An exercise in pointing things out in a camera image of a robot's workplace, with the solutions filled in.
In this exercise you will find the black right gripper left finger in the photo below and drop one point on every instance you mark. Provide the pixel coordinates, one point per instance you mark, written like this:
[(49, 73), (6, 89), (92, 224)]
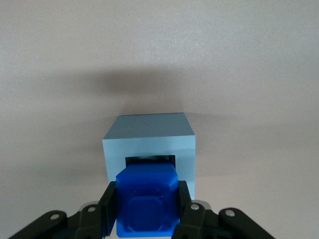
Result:
[(109, 211)]

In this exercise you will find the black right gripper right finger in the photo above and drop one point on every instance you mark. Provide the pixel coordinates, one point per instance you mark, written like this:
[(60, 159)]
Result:
[(194, 221)]

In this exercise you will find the blue plastic insert part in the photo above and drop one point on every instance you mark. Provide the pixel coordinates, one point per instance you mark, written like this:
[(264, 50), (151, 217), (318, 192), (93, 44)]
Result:
[(147, 194)]

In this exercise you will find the gray cube base with socket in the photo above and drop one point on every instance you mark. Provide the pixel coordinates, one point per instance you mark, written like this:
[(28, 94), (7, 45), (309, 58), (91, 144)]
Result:
[(149, 129)]

